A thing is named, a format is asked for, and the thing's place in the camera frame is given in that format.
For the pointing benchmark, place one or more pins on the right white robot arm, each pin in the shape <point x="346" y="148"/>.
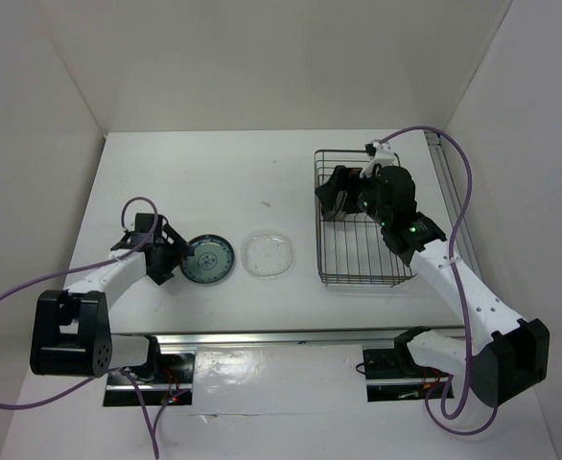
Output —
<point x="503" y="354"/>

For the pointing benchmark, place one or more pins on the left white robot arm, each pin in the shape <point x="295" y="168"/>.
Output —
<point x="72" y="334"/>

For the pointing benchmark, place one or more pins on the clear glass square plate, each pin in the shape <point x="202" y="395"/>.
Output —
<point x="267" y="254"/>

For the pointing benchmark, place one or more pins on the blue patterned round plate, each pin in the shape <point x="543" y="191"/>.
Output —
<point x="212" y="260"/>

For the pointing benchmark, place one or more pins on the grey wire dish rack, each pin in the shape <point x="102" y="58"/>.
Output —
<point x="353" y="252"/>

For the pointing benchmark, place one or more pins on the aluminium rail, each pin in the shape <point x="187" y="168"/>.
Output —
<point x="377" y="337"/>

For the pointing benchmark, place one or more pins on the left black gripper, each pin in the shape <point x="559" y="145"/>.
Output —
<point x="178" y="249"/>

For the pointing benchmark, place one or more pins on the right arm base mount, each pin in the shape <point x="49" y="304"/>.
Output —
<point x="388" y="378"/>

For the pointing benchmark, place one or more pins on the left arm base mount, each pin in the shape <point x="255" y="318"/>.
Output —
<point x="168" y="379"/>

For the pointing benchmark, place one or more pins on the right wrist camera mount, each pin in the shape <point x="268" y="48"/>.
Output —
<point x="380" y="155"/>

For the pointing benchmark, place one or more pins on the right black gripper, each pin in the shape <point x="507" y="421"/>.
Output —
<point x="347" y="178"/>

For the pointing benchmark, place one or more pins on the black round plate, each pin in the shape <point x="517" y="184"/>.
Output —
<point x="335" y="211"/>

